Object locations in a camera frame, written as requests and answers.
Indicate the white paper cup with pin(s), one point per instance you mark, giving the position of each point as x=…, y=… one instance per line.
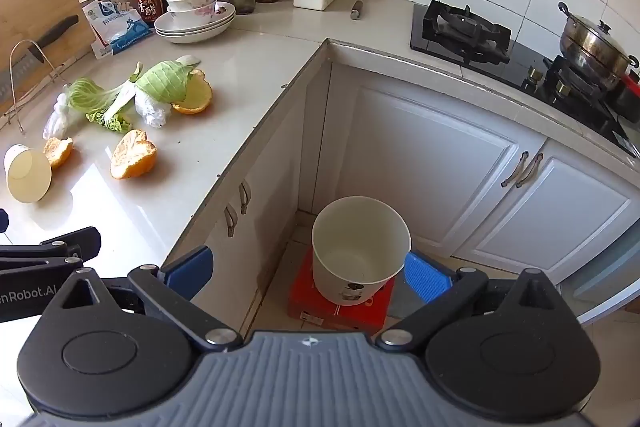
x=27, y=174

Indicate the orange peel half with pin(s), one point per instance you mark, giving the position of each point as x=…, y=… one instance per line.
x=132, y=157
x=197, y=96

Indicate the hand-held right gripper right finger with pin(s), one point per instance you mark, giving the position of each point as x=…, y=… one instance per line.
x=425, y=276

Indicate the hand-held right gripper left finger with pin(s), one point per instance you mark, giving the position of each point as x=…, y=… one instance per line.
x=187, y=271

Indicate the black gas stove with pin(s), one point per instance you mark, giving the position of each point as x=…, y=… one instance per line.
x=465, y=37

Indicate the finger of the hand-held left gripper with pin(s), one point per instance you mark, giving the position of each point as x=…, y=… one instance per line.
x=75, y=243
x=3, y=221

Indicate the black pan red rim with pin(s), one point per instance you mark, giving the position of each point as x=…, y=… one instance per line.
x=629, y=99

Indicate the white blue salt bag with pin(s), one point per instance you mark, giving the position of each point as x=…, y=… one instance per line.
x=117, y=24

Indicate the green cabbage leaf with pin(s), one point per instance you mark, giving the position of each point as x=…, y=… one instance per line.
x=90, y=94
x=162, y=82

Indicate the white deep plate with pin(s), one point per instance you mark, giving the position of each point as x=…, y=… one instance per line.
x=200, y=40
x=225, y=14
x=220, y=29

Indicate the steel pot with lid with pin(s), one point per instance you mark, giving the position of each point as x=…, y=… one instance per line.
x=592, y=44

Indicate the red cardboard box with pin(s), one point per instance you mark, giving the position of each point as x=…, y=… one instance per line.
x=345, y=316

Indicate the white paper bucket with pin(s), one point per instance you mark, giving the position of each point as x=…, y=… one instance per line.
x=360, y=227

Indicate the clear plastic bag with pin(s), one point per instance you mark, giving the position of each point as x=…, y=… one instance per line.
x=56, y=122
x=152, y=112

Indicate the small orange peel piece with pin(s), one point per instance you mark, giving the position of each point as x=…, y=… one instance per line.
x=57, y=152

